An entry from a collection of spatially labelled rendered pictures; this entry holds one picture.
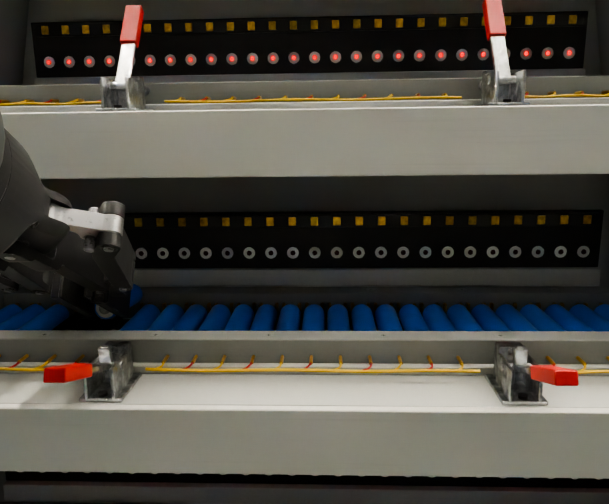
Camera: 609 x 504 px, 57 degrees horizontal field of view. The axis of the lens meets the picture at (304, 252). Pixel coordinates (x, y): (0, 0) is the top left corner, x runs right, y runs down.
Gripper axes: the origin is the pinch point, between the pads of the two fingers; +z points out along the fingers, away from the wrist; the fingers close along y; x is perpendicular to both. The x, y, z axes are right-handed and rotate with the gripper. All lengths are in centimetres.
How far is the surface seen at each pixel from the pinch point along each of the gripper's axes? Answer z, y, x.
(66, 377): -10.2, -3.3, 7.5
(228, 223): 7.9, -8.6, -8.2
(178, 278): 10.5, -3.7, -3.6
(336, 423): -4.3, -17.8, 9.7
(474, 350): -0.9, -27.6, 4.8
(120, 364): -3.6, -3.8, 6.0
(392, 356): -0.6, -21.9, 5.1
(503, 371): -3.9, -28.5, 6.5
